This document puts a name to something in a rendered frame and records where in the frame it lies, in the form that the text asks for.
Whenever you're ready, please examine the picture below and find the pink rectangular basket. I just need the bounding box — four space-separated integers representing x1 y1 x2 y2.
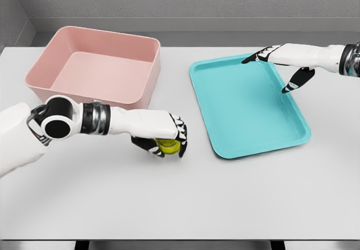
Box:
25 26 161 111

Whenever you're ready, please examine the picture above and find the yellow-green tennis ball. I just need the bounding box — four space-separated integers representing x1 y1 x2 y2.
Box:
155 138 181 156

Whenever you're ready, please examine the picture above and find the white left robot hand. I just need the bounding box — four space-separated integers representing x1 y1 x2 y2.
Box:
130 110 188 158

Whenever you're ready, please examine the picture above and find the blue rectangular tray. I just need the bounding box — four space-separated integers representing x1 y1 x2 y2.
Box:
188 52 312 160

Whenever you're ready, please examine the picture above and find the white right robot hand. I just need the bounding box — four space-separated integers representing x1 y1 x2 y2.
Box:
241 43 321 94

